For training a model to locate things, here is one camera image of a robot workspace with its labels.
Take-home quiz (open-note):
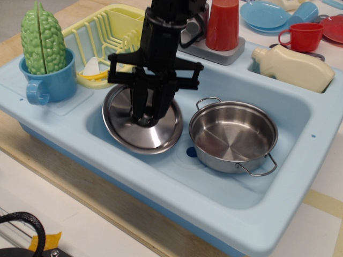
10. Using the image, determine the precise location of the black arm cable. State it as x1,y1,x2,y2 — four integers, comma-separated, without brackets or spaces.
177,14,206,49

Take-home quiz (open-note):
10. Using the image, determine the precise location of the yellow dish drying rack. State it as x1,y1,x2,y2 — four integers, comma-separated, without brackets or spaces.
63,4,145,89

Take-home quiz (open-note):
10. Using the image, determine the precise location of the blue plastic plate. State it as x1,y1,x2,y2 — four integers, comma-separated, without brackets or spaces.
240,1,291,33

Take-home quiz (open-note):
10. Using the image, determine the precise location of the red plastic cup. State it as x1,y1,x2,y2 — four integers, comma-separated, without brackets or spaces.
278,22,324,52

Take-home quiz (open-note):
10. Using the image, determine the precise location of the grey toy faucet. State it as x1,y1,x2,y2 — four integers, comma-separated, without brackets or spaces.
178,3,245,65

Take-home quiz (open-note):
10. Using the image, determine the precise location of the blue plastic mug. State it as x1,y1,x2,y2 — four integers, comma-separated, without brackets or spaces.
19,48,77,105

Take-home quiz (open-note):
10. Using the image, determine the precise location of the blue plastic tumbler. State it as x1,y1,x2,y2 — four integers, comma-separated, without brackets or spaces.
288,2,319,26

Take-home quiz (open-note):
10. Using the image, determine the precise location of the green bitter melon toy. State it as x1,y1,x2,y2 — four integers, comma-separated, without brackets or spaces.
21,2,66,75

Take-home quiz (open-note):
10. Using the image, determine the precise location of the steel pot lid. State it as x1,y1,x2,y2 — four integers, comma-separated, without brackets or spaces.
102,85,183,154

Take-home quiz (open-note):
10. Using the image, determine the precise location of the yellow tape piece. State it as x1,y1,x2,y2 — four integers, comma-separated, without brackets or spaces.
28,232,62,252

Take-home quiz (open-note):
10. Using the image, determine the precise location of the yellow plastic utensil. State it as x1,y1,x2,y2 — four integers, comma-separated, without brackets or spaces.
78,71,108,81

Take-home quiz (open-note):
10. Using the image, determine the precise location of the steel pot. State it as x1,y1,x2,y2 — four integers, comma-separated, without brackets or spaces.
189,97,278,177

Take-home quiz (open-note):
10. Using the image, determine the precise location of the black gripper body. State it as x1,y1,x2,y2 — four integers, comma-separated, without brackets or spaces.
107,21,204,90

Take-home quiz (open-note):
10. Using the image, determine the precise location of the light blue toy sink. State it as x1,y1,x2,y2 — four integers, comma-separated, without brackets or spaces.
0,20,343,257

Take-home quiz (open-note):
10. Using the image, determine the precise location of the black braided cable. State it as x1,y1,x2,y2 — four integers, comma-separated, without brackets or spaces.
0,211,46,257

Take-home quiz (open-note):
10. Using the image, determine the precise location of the red plastic tumbler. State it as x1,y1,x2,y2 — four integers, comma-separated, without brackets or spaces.
206,0,239,51

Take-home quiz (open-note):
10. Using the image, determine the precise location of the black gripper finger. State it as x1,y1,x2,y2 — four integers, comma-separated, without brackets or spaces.
131,77,152,121
150,80,177,123

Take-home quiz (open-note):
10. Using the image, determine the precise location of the red plastic plate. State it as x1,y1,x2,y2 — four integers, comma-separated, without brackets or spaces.
319,16,343,43

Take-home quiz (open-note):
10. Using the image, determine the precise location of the cream plastic detergent bottle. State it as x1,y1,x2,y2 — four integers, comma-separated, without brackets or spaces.
251,44,335,93

